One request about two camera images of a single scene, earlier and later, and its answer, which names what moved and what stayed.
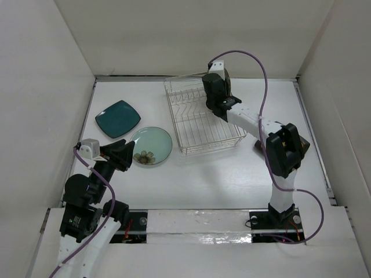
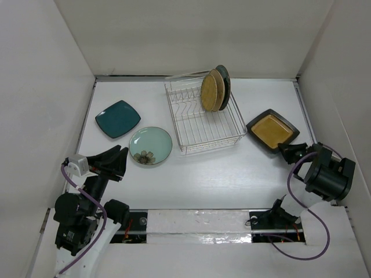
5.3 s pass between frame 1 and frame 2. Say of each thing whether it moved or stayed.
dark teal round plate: stayed
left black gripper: moved
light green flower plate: stayed
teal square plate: stayed
